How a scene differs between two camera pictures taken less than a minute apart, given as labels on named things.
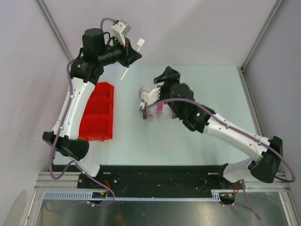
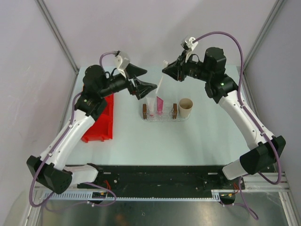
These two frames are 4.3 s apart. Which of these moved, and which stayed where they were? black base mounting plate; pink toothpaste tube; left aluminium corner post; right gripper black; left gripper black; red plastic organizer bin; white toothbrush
Moved: left gripper black; right gripper black; white toothbrush
Stayed: red plastic organizer bin; black base mounting plate; pink toothpaste tube; left aluminium corner post
